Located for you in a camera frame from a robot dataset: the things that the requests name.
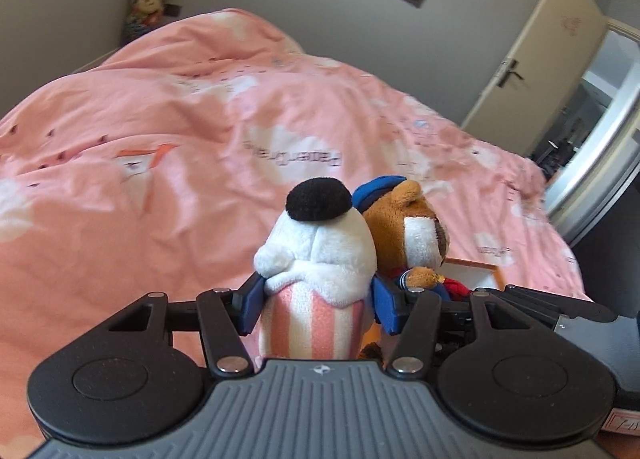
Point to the white storage box orange rim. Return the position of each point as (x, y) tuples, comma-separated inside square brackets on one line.
[(471, 276)]

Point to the cream door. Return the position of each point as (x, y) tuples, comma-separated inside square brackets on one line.
[(545, 64)]

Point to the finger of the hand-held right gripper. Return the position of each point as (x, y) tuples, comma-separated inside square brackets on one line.
[(550, 303)]

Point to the silver door frame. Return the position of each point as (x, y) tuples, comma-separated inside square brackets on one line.
[(595, 154)]

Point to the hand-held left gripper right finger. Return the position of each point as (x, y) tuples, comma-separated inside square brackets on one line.
[(389, 306)]

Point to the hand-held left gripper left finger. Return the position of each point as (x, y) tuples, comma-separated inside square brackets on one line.
[(248, 303)]

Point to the pink printed blanket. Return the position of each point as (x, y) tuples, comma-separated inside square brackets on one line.
[(200, 149)]

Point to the brown bear plush blue hat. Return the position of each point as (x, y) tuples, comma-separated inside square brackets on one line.
[(415, 234)]

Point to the white plush with black hat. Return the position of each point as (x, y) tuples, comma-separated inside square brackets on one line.
[(320, 249)]

